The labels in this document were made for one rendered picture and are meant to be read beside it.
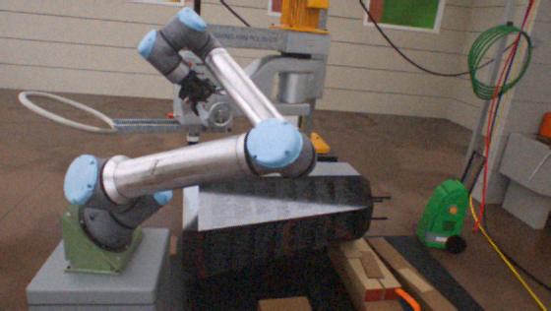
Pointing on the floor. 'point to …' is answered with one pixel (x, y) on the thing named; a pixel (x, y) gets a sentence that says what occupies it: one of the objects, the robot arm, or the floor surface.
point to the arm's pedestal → (52, 286)
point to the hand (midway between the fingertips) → (216, 110)
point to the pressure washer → (447, 214)
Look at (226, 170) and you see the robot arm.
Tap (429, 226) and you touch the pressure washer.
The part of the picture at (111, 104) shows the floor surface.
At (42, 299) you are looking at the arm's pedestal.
